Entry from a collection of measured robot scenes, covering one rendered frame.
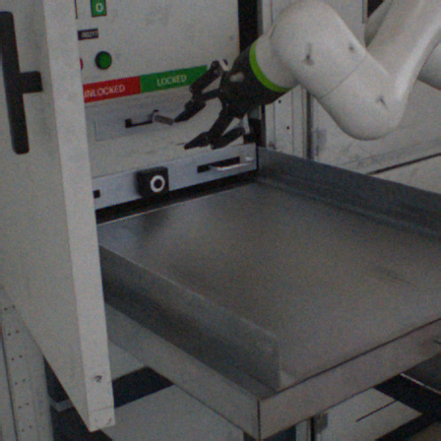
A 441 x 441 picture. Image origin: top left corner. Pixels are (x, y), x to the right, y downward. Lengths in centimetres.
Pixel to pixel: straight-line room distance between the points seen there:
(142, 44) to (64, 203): 81
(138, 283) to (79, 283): 33
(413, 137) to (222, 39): 59
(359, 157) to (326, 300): 79
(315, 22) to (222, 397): 52
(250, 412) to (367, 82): 50
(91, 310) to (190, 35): 90
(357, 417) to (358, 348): 116
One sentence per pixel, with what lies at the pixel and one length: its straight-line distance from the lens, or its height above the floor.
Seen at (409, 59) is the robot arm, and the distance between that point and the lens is 131.
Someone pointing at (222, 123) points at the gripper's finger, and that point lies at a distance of 142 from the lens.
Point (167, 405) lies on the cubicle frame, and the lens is 182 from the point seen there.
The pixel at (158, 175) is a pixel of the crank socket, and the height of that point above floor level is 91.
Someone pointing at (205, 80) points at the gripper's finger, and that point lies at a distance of 143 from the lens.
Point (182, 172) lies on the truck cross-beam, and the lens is 170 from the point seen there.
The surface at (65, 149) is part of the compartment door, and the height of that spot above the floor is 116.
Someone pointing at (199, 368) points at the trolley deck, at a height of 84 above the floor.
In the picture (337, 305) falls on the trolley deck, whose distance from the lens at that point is 120.
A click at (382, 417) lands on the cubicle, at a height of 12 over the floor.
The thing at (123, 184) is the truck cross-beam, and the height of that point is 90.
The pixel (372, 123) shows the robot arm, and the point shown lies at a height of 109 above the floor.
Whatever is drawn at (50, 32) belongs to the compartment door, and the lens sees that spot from 82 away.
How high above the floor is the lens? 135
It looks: 19 degrees down
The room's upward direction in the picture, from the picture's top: 3 degrees counter-clockwise
